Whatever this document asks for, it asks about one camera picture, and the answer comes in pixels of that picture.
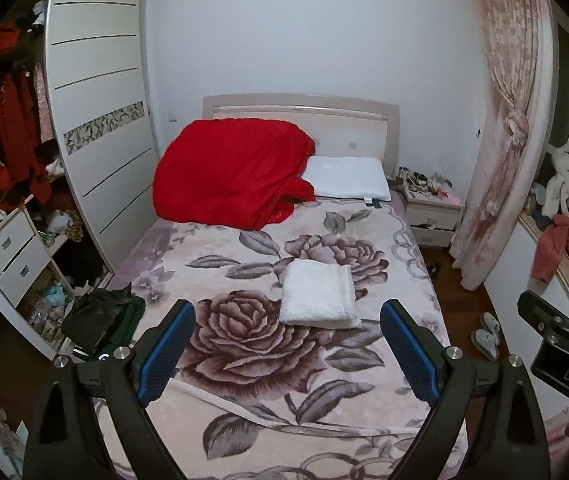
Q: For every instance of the floral plush blanket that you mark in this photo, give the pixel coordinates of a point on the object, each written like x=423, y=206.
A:
x=274, y=360

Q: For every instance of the white nightstand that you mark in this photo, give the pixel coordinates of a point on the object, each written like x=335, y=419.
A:
x=432, y=217

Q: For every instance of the white wardrobe door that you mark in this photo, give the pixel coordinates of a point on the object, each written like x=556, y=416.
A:
x=99, y=85

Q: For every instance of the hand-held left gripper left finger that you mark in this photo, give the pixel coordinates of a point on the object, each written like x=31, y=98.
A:
x=164, y=355

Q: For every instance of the red quilt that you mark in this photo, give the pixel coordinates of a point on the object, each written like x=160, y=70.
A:
x=229, y=175

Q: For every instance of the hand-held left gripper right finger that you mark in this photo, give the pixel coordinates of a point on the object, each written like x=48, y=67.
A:
x=409, y=355

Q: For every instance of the red hanging clothes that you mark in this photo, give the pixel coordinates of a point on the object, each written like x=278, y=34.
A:
x=9, y=120

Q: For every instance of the nightstand clutter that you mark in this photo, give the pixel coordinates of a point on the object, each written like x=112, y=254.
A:
x=427, y=182

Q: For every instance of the pink floral curtain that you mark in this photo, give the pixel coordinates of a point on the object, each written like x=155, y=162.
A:
x=504, y=110

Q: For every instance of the white knit sweater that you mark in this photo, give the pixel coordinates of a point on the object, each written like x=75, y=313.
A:
x=322, y=295

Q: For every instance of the pink garment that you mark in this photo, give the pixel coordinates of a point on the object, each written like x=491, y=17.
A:
x=556, y=245

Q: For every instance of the dark green clothes pile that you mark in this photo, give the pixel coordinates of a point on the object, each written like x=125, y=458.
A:
x=99, y=315

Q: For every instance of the white pillow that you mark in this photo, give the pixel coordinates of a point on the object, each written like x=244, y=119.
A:
x=349, y=177

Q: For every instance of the white drawer unit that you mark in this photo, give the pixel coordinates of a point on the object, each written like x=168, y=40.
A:
x=12, y=255

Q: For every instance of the beige bed headboard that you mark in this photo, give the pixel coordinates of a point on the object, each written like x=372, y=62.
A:
x=344, y=120

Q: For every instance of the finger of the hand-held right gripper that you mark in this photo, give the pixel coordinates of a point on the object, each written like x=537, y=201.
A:
x=544, y=312

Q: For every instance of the grey slipper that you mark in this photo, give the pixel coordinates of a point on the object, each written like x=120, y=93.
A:
x=485, y=344
x=490, y=322

